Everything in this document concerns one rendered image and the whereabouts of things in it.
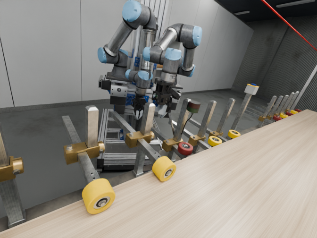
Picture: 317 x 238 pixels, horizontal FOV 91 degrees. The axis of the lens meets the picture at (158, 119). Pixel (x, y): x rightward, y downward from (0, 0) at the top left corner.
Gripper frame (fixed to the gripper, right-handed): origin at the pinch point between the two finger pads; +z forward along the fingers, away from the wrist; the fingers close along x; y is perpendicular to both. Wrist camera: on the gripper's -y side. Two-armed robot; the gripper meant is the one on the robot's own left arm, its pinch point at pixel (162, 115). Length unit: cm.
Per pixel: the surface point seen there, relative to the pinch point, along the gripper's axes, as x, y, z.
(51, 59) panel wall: -250, 29, 18
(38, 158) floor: -113, 61, 101
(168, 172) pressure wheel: 32.0, 20.3, 5.8
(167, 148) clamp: 10.2, 0.3, 15.6
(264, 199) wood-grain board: 57, -11, 10
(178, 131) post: 8.6, -6.9, 7.1
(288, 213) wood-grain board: 65, -13, 10
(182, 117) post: 8.7, -7.0, -2.2
